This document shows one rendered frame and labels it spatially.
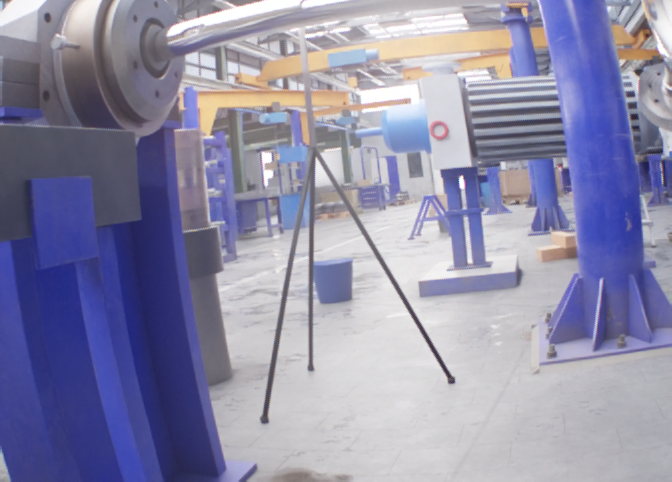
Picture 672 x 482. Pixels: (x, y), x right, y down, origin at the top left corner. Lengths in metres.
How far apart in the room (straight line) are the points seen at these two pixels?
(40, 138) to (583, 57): 2.21
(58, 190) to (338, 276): 3.91
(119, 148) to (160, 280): 0.75
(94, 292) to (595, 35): 2.22
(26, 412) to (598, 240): 2.17
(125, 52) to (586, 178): 1.91
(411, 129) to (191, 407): 3.37
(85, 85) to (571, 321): 2.12
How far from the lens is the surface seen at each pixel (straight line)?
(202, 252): 2.75
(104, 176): 0.94
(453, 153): 4.58
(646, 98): 1.42
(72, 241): 0.84
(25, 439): 1.25
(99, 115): 1.28
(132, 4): 1.31
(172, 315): 1.69
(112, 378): 0.96
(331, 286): 4.64
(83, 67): 1.25
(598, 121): 2.63
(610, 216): 2.63
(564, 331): 2.73
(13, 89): 1.17
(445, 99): 4.61
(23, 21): 1.32
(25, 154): 0.80
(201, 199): 2.82
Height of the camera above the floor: 0.73
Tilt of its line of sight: 4 degrees down
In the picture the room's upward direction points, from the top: 7 degrees counter-clockwise
